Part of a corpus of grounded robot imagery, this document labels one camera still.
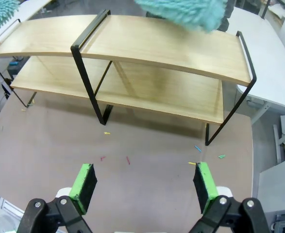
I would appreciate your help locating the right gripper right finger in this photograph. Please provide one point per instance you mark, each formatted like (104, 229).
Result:
(205, 189)

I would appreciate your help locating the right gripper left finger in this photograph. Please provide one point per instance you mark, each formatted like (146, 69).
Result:
(84, 189)

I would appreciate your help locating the red paper scrap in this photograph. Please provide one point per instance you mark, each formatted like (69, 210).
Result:
(103, 158)
(128, 160)

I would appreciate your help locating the blue-green paper scrap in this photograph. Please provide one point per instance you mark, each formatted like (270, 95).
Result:
(197, 148)

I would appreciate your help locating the white cabinet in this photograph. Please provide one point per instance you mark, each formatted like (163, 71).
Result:
(278, 184)

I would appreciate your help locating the dark box with blue item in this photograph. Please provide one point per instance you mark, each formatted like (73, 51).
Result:
(13, 68)

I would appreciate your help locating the two-tier wooden shelf unit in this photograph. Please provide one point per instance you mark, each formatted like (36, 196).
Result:
(156, 48)
(47, 36)

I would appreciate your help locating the grey metal post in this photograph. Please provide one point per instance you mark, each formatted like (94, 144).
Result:
(277, 143)

